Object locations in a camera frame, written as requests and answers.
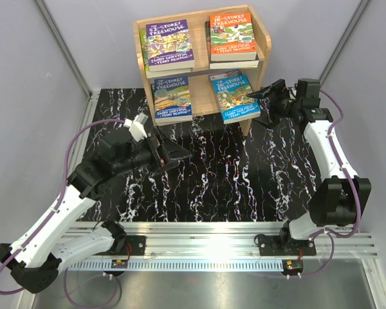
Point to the blue Storey Treehouse book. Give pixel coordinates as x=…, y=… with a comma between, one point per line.
x=233, y=103

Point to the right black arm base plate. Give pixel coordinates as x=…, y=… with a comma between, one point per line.
x=276, y=245

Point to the purple 52-Storey Treehouse book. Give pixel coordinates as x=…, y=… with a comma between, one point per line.
x=169, y=46

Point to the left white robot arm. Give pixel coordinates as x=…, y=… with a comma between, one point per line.
x=37, y=258

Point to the black marble pattern mat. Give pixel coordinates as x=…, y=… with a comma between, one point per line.
x=266, y=175

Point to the orange 78-Storey Treehouse book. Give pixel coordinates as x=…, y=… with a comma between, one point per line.
x=232, y=38

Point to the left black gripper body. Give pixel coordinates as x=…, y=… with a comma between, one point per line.
x=159, y=154

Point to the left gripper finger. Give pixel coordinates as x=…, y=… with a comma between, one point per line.
x=162, y=166
x=168, y=149

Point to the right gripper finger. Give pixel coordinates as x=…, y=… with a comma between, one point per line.
x=262, y=94
x=269, y=121

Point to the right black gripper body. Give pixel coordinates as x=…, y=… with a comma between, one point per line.
x=280, y=104

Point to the dark blue 91-Storey Treehouse book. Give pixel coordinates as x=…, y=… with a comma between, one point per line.
x=171, y=82

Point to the green coin cover book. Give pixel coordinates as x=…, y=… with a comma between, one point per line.
x=172, y=105

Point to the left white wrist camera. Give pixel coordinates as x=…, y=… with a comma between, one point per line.
x=136, y=127

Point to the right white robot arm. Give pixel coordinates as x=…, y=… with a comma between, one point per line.
x=338, y=203

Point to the light blue paperback book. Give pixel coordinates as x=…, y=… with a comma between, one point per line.
x=223, y=75

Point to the aluminium rail frame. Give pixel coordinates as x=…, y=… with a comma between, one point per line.
x=224, y=247

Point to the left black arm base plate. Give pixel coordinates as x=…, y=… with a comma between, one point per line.
x=134, y=245

